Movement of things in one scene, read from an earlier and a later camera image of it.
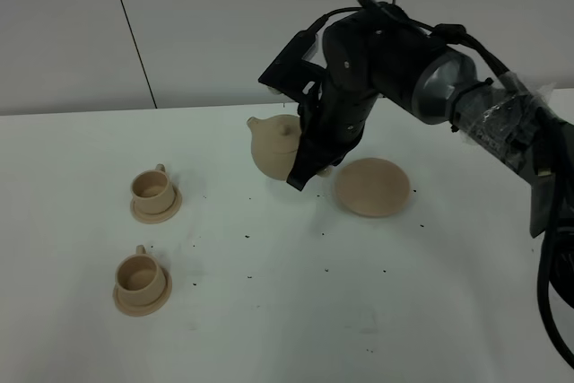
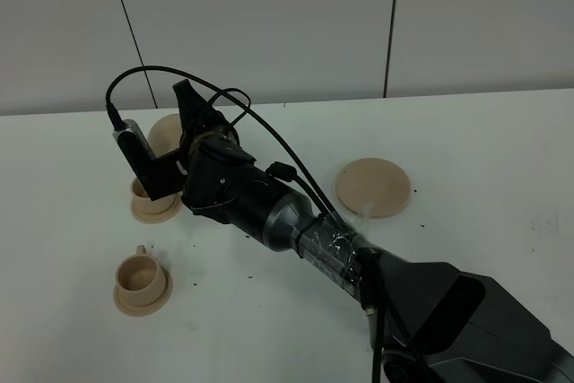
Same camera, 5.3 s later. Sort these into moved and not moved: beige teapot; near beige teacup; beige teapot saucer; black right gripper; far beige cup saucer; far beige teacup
Moved: beige teapot; black right gripper
Not moved: far beige cup saucer; beige teapot saucer; far beige teacup; near beige teacup
